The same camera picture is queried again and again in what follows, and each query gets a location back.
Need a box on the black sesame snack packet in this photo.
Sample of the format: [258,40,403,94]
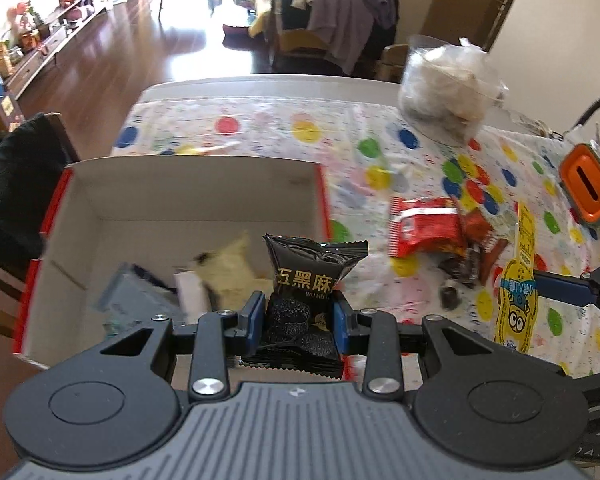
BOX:
[242,234,368,379]

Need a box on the yellow minion packet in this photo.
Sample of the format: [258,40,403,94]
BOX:
[494,203,538,353]

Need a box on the silver foil snack bar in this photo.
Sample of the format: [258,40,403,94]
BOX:
[93,263,186,337]

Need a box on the dark wrapper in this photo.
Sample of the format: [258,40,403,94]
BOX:
[438,244,480,311]

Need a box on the red snack bag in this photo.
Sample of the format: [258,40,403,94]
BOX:
[388,196,466,258]

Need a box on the brown snack packet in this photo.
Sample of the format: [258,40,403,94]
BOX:
[460,208,508,285]

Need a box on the orange green holder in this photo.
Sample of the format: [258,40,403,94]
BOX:
[558,141,600,226]

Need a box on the balloon birthday tablecloth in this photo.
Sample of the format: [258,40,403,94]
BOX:
[110,95,600,380]

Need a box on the red white cardboard box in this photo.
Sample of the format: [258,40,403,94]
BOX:
[12,155,330,368]

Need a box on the silver desk lamp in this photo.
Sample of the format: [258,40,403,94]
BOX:
[570,98,600,131]

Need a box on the clear jar with plastic bag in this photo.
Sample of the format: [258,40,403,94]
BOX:
[398,35,508,148]

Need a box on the black jacket on chair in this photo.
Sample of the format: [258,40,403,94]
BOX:
[0,114,79,278]

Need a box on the purple blanket on sofa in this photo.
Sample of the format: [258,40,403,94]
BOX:
[306,0,399,75]

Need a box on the long wooden tv console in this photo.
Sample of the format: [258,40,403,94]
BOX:
[0,0,108,100]

